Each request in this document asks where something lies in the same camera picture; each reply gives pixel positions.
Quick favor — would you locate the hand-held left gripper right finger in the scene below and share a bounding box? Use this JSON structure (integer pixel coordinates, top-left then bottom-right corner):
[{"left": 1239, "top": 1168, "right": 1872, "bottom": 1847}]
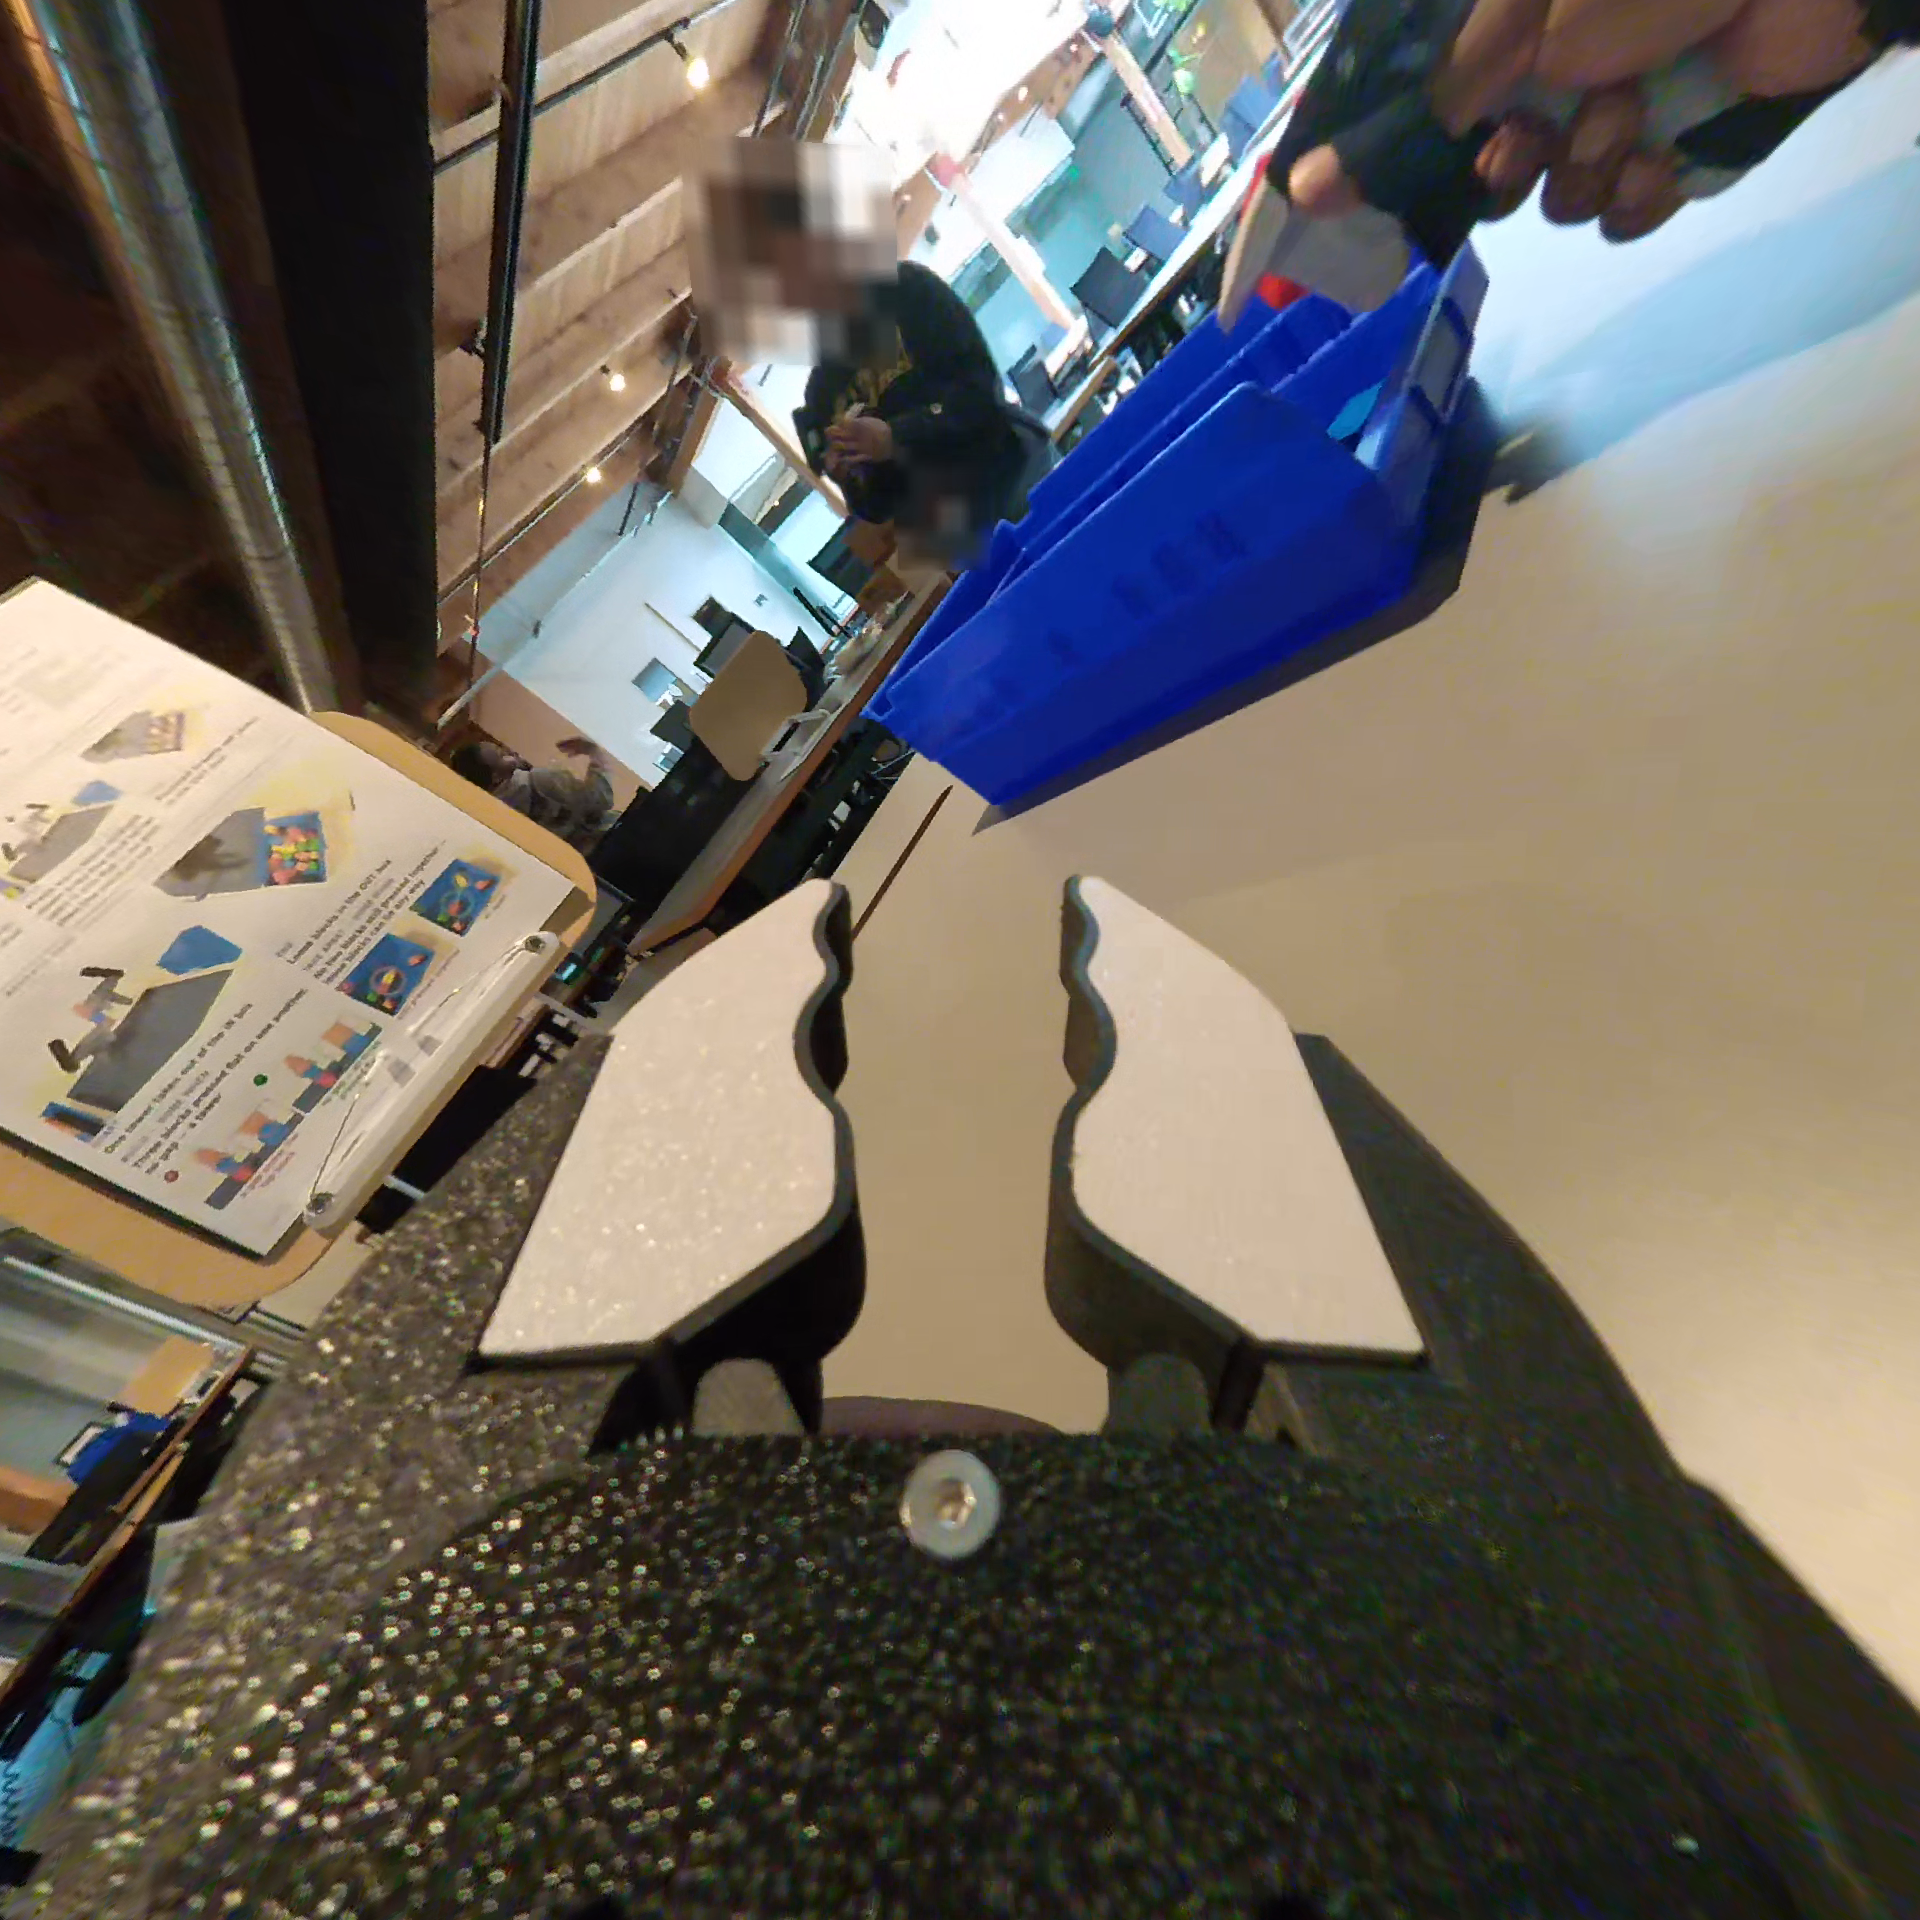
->
[{"left": 1045, "top": 872, "right": 1425, "bottom": 1366}]

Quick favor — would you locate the white clipboard stand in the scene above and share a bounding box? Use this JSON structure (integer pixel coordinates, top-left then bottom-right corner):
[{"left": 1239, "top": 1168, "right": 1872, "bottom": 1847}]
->
[{"left": 300, "top": 931, "right": 568, "bottom": 1235}]

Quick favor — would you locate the wooden clipboard with instruction sheet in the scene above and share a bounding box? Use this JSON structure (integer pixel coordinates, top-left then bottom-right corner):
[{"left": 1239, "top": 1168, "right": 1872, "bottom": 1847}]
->
[{"left": 0, "top": 575, "right": 597, "bottom": 1309}]

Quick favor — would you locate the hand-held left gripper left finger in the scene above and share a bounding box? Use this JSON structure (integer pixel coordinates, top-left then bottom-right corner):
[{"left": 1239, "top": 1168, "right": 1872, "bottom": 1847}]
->
[{"left": 471, "top": 880, "right": 865, "bottom": 1370}]

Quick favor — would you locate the beige office chair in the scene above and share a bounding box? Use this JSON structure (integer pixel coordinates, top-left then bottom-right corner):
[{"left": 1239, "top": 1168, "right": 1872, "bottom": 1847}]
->
[{"left": 687, "top": 630, "right": 810, "bottom": 783}]

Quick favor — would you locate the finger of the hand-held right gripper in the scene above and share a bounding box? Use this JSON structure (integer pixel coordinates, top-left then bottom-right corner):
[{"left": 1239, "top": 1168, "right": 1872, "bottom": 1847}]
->
[{"left": 1217, "top": 187, "right": 1415, "bottom": 335}]

